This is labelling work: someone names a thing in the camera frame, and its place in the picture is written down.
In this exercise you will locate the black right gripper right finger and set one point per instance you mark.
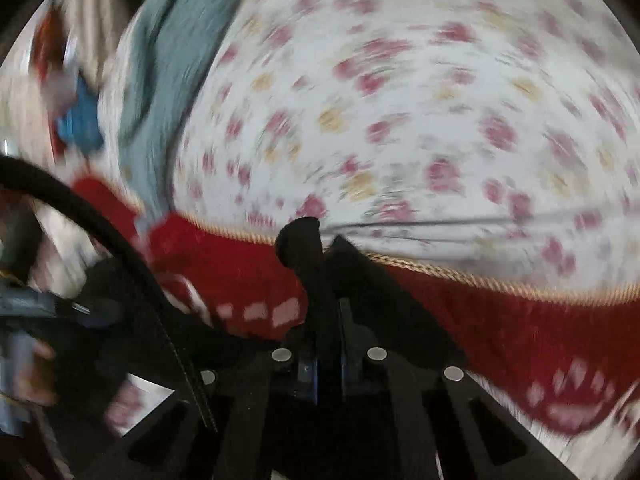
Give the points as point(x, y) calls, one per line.
point(433, 422)

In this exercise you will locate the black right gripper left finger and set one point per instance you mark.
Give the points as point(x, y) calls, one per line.
point(271, 419)

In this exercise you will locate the black pants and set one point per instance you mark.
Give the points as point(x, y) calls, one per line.
point(377, 301)

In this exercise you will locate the person's left hand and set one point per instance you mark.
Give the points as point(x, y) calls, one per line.
point(34, 380)

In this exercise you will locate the red white floral blanket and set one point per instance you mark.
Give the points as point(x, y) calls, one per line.
point(539, 289)

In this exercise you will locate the blue plastic bag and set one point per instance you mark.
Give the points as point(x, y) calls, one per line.
point(79, 126)

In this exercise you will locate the small floral print quilt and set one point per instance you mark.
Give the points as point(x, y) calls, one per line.
point(545, 92)

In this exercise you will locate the blue-grey fuzzy jacket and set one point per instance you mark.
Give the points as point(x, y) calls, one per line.
point(172, 46)

